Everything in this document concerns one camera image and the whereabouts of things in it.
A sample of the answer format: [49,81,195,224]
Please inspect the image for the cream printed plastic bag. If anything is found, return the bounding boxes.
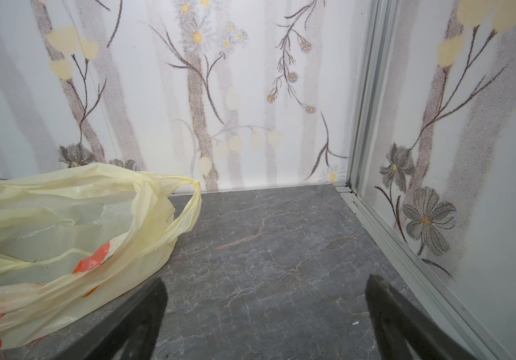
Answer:
[0,163,202,350]

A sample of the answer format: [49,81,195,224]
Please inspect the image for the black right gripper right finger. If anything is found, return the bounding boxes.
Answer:
[365,274,474,359]

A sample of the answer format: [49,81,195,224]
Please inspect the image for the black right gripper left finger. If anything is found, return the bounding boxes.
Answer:
[55,277,169,360]

